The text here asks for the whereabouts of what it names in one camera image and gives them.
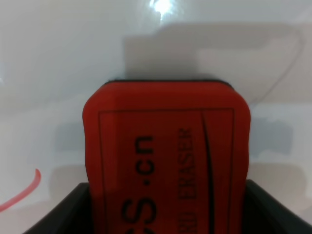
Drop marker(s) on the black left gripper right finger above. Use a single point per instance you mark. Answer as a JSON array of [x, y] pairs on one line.
[[265, 215]]

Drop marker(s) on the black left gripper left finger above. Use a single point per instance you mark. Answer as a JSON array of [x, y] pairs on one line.
[[73, 215]]

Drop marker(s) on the red whiteboard eraser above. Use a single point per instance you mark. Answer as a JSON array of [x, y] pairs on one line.
[[167, 157]]

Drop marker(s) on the white whiteboard with aluminium frame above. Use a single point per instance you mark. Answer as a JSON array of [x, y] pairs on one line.
[[54, 54]]

